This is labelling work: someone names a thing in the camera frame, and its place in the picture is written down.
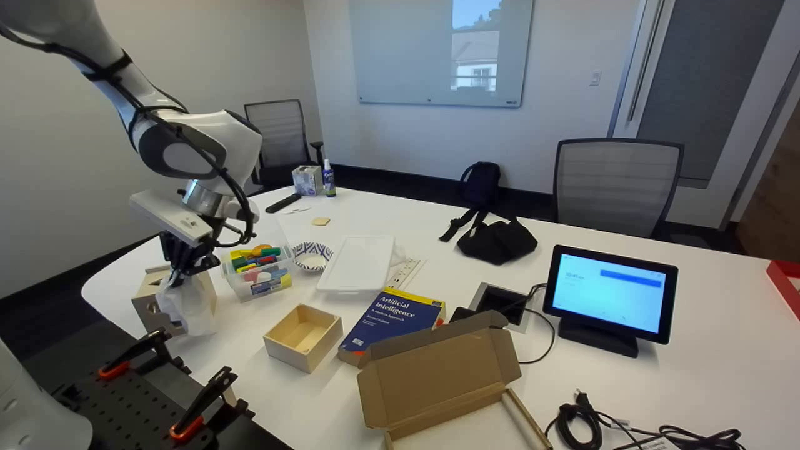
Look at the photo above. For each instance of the black tablet with stand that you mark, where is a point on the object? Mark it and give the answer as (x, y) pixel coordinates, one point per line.
(612, 301)

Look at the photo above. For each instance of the wall whiteboard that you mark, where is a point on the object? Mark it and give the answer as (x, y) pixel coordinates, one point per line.
(441, 53)

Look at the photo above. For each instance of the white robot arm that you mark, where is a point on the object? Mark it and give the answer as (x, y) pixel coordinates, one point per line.
(214, 154)

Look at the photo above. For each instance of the clear plastic box of toys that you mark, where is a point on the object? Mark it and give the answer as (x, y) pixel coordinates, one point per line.
(256, 272)

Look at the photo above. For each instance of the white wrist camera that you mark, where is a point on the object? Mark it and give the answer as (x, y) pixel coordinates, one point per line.
(174, 218)

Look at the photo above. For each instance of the wooden shape sorter cube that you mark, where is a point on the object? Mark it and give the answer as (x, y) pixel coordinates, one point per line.
(146, 307)

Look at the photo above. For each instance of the orange black clamp left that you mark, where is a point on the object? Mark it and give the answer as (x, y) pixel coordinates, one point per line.
(154, 343)

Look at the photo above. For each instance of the open cardboard box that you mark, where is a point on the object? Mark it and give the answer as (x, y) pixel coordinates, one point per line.
(433, 376)

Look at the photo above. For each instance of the black remote on table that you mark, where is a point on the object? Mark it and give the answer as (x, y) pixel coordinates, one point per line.
(283, 203)

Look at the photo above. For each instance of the orange black clamp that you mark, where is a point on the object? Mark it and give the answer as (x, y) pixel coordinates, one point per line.
(216, 398)
(154, 343)

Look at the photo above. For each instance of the white napkin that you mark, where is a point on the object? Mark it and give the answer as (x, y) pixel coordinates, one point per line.
(192, 303)

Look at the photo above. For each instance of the small open wooden box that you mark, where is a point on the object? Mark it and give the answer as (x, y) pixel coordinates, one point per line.
(303, 336)

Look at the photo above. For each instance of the red object at edge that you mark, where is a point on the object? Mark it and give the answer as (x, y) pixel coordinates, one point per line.
(786, 277)

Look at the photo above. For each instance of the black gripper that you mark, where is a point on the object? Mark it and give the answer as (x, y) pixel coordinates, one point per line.
(232, 218)

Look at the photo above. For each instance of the white flat tray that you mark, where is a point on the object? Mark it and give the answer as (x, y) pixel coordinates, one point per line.
(358, 264)

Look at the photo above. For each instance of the blue book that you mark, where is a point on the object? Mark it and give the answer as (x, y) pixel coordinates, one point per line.
(391, 314)

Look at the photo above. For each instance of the grey mesh office chair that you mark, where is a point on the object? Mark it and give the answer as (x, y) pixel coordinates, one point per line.
(617, 184)

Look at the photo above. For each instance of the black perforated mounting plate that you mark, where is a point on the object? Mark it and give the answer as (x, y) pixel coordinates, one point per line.
(133, 413)

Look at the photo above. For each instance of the orange black clamp right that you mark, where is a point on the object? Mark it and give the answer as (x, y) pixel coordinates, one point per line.
(216, 398)

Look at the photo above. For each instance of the black table power outlet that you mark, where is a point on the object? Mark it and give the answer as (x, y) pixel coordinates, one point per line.
(508, 303)

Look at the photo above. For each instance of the small blue cap bottle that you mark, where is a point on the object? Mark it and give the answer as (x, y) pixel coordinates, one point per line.
(329, 178)

